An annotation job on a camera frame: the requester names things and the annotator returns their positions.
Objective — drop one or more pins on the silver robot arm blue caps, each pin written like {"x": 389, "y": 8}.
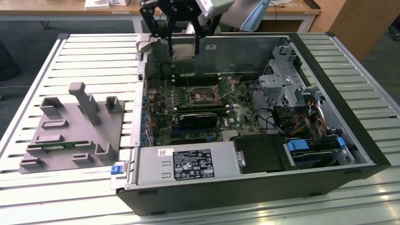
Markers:
{"x": 232, "y": 14}

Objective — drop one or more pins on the grey parts rack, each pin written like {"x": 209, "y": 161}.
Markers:
{"x": 77, "y": 131}

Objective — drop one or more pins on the CPU socket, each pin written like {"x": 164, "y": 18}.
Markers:
{"x": 200, "y": 95}

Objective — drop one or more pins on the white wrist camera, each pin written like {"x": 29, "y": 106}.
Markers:
{"x": 215, "y": 8}

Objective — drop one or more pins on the blue plastic clip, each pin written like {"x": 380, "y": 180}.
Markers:
{"x": 340, "y": 142}

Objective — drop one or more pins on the white cardboard box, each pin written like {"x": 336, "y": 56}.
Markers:
{"x": 96, "y": 5}

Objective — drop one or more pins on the black plastic air shroud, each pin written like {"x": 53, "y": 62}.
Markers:
{"x": 265, "y": 152}

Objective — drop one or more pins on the blue disk carrier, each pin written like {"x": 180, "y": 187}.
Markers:
{"x": 296, "y": 145}

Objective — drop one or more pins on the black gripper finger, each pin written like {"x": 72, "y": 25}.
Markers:
{"x": 197, "y": 28}
{"x": 149, "y": 23}

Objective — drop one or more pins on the green RAM stick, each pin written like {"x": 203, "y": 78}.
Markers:
{"x": 69, "y": 143}

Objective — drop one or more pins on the wooden cabinet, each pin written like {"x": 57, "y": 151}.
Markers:
{"x": 359, "y": 28}

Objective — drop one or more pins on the silver chipset heatsink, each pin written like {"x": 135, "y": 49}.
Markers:
{"x": 228, "y": 136}

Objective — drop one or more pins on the silver power supply unit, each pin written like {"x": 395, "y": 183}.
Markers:
{"x": 152, "y": 168}

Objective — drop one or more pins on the black graphics card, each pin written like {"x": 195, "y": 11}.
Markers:
{"x": 196, "y": 121}

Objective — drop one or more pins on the RAM slot black latches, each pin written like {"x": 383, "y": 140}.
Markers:
{"x": 200, "y": 77}

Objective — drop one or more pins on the silver square CPU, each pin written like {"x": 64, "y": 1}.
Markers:
{"x": 184, "y": 52}

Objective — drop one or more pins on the RAM slot white latches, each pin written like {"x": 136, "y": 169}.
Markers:
{"x": 200, "y": 74}
{"x": 200, "y": 80}

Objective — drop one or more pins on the wooden desk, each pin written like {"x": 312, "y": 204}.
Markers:
{"x": 63, "y": 10}

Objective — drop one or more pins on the silver metal drive cage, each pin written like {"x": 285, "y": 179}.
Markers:
{"x": 283, "y": 80}

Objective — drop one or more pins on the white box blue print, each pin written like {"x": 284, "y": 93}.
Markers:
{"x": 120, "y": 2}

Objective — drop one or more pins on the black PC case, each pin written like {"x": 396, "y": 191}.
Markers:
{"x": 219, "y": 199}

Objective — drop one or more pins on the blue case latch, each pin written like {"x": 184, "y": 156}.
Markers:
{"x": 116, "y": 170}

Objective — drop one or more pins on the green motherboard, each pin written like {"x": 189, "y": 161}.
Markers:
{"x": 247, "y": 122}

